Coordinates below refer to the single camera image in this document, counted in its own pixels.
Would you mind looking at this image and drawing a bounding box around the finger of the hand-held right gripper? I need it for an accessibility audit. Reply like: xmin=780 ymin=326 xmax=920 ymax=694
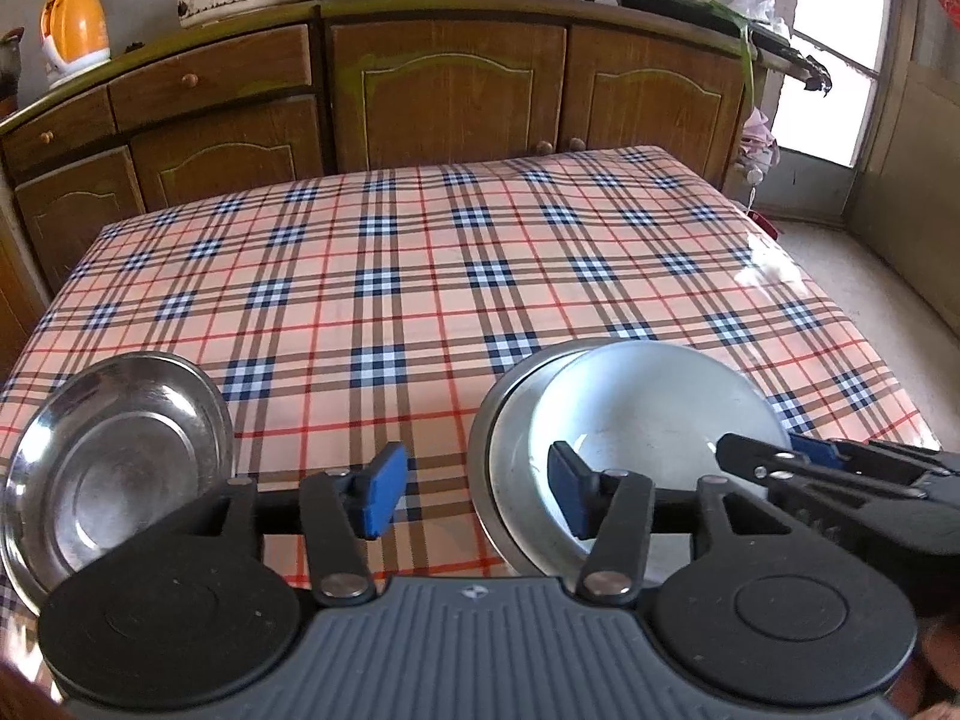
xmin=716 ymin=433 xmax=932 ymax=503
xmin=790 ymin=435 xmax=960 ymax=478

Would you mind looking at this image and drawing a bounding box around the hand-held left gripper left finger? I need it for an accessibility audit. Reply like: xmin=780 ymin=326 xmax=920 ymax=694
xmin=176 ymin=441 xmax=410 ymax=608

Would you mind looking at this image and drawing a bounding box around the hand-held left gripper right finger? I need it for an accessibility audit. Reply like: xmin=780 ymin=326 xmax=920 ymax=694
xmin=546 ymin=441 xmax=785 ymax=608

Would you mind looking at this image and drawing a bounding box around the white bowl green print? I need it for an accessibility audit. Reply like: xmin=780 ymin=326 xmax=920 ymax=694
xmin=487 ymin=349 xmax=698 ymax=590

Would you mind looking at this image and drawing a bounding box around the white bowl blue floral print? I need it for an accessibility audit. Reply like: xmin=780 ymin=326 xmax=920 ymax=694
xmin=536 ymin=340 xmax=794 ymax=481

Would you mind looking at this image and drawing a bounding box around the small shiny steel plate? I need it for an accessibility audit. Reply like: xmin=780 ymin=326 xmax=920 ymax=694
xmin=0 ymin=351 xmax=237 ymax=612

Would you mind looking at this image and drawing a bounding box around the plaid tablecloth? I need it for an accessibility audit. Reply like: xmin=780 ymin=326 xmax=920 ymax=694
xmin=0 ymin=146 xmax=946 ymax=616

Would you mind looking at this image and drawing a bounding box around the pink hanging cloth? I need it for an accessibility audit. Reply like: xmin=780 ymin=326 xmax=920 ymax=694
xmin=739 ymin=106 xmax=781 ymax=181

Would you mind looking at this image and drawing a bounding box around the black gas stove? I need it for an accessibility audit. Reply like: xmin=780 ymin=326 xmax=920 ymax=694
xmin=637 ymin=0 xmax=833 ymax=95

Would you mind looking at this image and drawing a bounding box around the green onion stalk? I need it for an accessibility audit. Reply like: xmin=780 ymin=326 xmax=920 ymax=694
xmin=705 ymin=4 xmax=755 ymax=102

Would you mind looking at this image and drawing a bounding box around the wooden kitchen cabinet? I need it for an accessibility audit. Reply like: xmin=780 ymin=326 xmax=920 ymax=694
xmin=0 ymin=0 xmax=758 ymax=316

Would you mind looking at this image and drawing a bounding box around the white plastic bag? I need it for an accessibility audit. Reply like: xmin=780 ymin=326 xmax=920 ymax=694
xmin=731 ymin=0 xmax=792 ymax=38

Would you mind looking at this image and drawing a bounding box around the glass pane window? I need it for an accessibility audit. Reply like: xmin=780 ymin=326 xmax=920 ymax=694
xmin=772 ymin=0 xmax=901 ymax=170

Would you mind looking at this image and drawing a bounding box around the orange electric kettle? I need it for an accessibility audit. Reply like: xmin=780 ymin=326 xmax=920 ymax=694
xmin=39 ymin=0 xmax=112 ymax=89

